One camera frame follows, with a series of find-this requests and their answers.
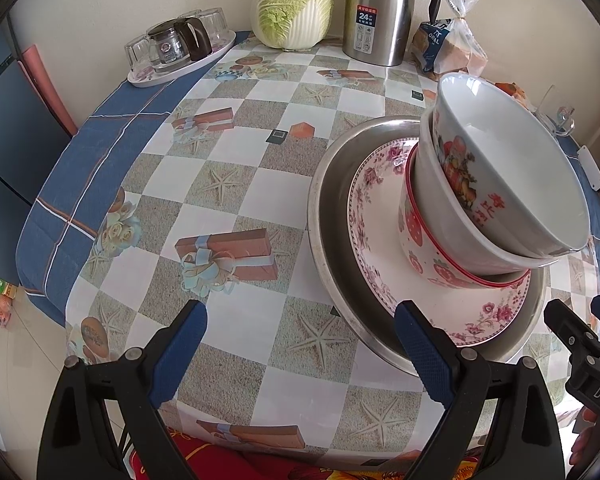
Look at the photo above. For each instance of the bagged sliced bread loaf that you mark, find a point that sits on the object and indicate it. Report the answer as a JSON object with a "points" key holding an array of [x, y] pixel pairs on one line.
{"points": [[448, 45]]}

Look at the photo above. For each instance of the napa cabbage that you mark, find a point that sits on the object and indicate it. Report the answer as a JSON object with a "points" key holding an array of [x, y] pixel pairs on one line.
{"points": [[291, 25]]}

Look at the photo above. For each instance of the pale blue wide bowl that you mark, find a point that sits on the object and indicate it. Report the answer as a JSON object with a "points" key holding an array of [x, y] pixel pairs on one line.
{"points": [[449, 223]]}

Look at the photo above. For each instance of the small white bowl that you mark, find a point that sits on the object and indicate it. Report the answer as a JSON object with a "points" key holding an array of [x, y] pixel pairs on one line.
{"points": [[506, 171]]}

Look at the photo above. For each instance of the clear glass pitcher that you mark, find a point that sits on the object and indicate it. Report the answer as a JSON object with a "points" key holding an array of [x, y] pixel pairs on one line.
{"points": [[555, 113]]}

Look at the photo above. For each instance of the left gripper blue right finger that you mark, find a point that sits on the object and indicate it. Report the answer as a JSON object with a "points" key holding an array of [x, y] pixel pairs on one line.
{"points": [[523, 441]]}

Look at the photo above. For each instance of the white power strip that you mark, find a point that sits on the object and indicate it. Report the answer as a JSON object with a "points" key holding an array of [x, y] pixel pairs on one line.
{"points": [[589, 167]]}

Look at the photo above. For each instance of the white tray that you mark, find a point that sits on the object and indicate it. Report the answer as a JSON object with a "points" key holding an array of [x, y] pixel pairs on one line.
{"points": [[153, 77]]}

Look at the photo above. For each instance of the stainless steel thermos jug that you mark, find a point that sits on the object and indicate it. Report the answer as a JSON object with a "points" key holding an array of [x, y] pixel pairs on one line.
{"points": [[376, 31]]}

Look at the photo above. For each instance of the person's right hand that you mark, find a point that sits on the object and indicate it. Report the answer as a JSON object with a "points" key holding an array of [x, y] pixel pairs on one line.
{"points": [[585, 439]]}

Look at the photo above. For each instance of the pink floral plate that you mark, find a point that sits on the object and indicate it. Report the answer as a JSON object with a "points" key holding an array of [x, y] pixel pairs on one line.
{"points": [[469, 316]]}

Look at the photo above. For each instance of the strawberry pattern bowl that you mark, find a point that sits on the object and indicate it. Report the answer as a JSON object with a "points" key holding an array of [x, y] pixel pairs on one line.
{"points": [[426, 256]]}

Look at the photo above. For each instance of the front orange snack packet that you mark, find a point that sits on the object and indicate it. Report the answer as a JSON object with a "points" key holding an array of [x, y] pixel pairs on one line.
{"points": [[513, 90]]}

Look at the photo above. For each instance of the large stainless steel pan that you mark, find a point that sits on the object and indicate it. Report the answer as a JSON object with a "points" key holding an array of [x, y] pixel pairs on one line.
{"points": [[329, 237]]}

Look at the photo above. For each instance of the glass teapot with dark handle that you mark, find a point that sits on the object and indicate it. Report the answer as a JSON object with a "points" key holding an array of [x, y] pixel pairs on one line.
{"points": [[177, 39]]}

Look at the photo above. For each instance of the clear drinking glass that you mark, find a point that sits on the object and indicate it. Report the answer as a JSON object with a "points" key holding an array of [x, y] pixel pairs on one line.
{"points": [[138, 53]]}

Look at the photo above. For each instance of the checkered patterned tablecloth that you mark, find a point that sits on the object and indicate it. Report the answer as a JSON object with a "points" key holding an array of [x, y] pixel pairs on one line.
{"points": [[198, 189]]}

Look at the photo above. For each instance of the red patterned cloth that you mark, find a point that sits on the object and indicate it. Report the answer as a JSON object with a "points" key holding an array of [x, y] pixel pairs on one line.
{"points": [[210, 461]]}

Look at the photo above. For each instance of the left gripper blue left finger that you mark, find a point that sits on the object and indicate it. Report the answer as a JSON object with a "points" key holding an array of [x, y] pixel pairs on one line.
{"points": [[98, 410]]}

